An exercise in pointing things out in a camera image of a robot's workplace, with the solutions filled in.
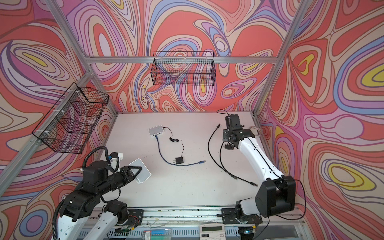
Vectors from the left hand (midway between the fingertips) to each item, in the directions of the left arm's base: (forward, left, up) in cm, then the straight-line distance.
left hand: (142, 168), depth 67 cm
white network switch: (-1, -1, -3) cm, 3 cm away
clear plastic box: (-23, -9, -23) cm, 33 cm away
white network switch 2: (+38, +4, -20) cm, 43 cm away
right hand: (+21, -45, -5) cm, 50 cm away
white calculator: (-22, -32, -19) cm, 43 cm away
